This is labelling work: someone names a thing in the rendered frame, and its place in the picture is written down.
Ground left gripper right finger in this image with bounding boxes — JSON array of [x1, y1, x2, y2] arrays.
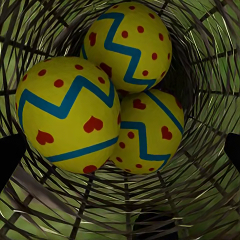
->
[[223, 132, 240, 174]]

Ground wicker basket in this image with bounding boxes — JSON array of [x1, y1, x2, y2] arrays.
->
[[0, 0, 240, 240]]

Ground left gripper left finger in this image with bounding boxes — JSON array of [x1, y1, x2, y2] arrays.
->
[[0, 133, 27, 193]]

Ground easter egg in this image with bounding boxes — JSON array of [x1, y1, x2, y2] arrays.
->
[[15, 56, 124, 175], [80, 1, 172, 95], [109, 88, 185, 176]]

